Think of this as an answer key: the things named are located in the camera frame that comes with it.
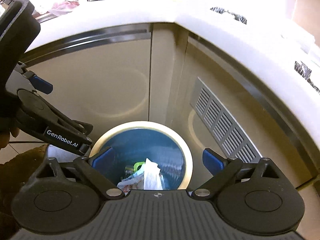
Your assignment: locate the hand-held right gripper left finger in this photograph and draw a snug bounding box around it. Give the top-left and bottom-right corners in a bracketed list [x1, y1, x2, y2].
[30, 146, 125, 200]

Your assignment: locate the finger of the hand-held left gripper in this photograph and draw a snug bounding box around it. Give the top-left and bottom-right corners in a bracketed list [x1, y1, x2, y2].
[46, 102, 94, 140]
[22, 70, 54, 95]

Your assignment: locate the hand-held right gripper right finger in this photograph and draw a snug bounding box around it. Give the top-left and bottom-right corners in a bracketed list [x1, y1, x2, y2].
[191, 148, 290, 200]

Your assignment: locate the cream rimmed blue bin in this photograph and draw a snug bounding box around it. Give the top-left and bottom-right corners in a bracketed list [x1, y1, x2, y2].
[89, 121, 193, 191]

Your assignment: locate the white paper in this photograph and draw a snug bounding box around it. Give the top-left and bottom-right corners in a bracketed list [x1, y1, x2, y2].
[144, 158, 164, 190]

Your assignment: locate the person's left hand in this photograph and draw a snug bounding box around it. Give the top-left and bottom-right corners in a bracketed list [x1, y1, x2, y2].
[0, 127, 20, 148]

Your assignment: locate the grey cabinet vent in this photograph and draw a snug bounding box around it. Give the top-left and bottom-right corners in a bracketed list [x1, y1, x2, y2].
[189, 77, 263, 165]

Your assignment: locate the plastic bag of meat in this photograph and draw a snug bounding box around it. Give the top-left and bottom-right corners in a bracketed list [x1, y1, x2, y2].
[27, 0, 87, 17]

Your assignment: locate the beige vented cabinet door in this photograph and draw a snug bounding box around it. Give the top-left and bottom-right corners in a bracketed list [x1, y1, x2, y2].
[180, 35, 317, 189]

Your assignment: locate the white printed cloth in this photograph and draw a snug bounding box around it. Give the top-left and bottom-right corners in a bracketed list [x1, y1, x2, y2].
[209, 5, 320, 94]

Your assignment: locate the black cable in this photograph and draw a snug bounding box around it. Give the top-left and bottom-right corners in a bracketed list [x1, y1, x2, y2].
[9, 140, 48, 145]

